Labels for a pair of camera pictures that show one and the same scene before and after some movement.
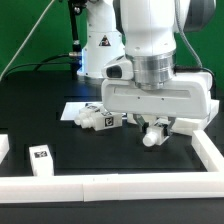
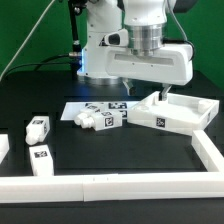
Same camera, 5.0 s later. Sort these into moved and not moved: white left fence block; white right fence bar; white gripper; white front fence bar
Moved: white gripper
Not moved: white left fence block; white front fence bar; white right fence bar
